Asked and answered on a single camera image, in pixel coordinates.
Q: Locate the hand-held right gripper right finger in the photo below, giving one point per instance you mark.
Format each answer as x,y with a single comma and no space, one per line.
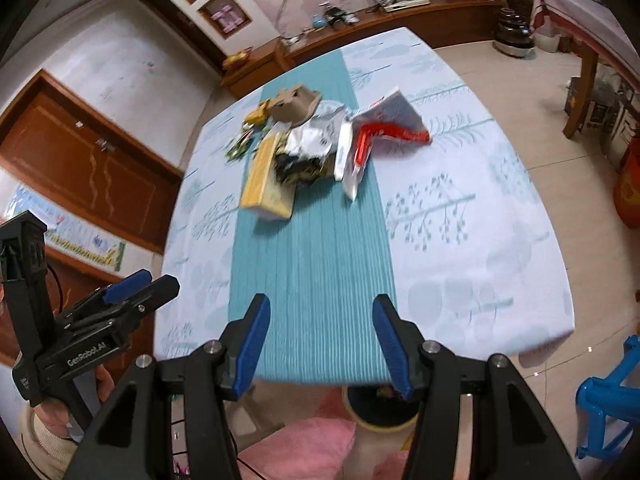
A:
392,345

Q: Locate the blue plastic stool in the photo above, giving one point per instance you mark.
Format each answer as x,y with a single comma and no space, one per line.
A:
607,400

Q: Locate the brown wooden door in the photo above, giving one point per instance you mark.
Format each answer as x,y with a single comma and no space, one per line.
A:
80,160

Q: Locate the person's leg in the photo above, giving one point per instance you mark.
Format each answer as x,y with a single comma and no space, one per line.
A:
300,445
390,466

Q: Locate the yellow snack wrapper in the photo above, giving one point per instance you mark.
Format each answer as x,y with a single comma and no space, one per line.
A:
257,115

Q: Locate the round black trash bin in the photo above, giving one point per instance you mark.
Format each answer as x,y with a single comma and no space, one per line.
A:
380,406

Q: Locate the long wooden tv cabinet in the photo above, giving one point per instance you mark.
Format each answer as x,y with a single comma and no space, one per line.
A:
425,25

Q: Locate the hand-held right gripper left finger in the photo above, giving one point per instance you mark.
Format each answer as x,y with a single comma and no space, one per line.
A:
252,345

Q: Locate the white plastic packet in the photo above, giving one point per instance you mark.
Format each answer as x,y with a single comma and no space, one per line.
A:
352,167

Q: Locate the white power strip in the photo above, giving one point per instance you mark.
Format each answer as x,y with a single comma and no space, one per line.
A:
296,39

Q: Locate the small green wrapper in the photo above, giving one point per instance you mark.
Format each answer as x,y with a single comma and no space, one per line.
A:
240,146

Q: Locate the wall growth chart poster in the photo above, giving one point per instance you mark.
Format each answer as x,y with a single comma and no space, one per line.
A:
65,242

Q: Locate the pink dumbbell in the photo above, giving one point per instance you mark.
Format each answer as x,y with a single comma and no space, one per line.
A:
228,24
220,14

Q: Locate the grey and red printed bag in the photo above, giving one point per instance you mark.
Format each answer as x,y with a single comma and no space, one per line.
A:
395,112

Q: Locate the white set-top box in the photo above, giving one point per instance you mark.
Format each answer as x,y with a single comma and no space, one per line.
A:
405,3

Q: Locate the wooden table with floral cloth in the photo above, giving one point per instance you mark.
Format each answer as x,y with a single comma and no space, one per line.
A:
585,25

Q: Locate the small blue round gadget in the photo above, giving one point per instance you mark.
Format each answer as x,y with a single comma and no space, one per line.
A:
317,21

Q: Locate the small wooden cabinet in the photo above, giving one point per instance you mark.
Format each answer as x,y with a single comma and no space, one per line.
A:
250,77

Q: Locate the black gadget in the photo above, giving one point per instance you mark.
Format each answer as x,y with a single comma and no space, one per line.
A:
339,14

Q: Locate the person's left hand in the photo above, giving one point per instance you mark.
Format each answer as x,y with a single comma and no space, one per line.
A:
104,382

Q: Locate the person's left forearm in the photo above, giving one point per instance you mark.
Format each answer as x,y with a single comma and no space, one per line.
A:
42,452

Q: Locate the white bucket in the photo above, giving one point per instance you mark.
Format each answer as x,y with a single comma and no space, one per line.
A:
548,43

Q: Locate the person's left leg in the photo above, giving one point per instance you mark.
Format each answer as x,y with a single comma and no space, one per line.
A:
300,445

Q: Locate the long yellow box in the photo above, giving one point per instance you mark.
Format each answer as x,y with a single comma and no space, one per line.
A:
265,185

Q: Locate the black rice cooker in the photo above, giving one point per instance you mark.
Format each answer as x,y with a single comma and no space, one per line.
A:
515,32

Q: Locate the yellow fruit bowl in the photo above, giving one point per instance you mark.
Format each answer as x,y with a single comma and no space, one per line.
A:
235,60

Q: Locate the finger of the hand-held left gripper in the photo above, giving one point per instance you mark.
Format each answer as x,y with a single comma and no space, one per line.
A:
152,295
125,287

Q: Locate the orange plastic bucket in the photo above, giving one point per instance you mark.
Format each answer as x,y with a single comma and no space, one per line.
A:
627,185

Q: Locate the person's right leg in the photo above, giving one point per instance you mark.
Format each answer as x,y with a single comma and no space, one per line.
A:
390,466

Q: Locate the brown pulp cup carrier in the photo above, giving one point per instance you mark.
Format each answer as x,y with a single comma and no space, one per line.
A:
295,105

